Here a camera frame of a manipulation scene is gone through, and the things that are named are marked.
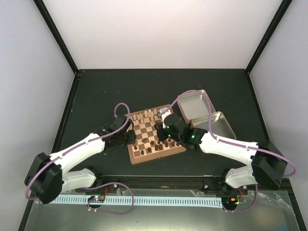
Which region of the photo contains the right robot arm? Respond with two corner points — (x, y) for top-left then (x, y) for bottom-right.
(155, 113), (287, 194)

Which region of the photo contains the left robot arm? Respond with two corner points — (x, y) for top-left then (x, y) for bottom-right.
(25, 115), (136, 204)

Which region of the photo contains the wooden chess board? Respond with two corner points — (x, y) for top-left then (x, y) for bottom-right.
(127, 104), (186, 165)

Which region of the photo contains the row of white chess pieces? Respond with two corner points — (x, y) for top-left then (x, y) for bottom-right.
(130, 108), (161, 125)

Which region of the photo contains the small circuit board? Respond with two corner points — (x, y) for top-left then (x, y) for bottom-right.
(88, 195), (105, 203)

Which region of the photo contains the pink rimmed metal tin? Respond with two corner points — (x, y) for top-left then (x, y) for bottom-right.
(177, 92), (216, 124)

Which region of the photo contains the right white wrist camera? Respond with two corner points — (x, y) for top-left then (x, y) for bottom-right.
(157, 107), (172, 128)

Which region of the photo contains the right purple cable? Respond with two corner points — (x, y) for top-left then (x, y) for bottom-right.
(166, 89), (297, 214)

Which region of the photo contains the black front rail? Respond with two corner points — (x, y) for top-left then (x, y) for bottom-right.
(74, 177), (289, 193)

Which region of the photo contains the light blue slotted cable duct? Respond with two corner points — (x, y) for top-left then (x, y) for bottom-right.
(52, 194), (222, 208)

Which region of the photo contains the left black frame post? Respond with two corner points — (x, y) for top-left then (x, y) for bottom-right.
(33, 0), (79, 75)

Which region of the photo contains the black frame post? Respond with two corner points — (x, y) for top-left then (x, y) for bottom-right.
(245, 0), (292, 74)
(33, 0), (79, 75)

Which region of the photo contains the right black frame post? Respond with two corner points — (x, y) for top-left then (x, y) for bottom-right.
(245, 0), (292, 74)

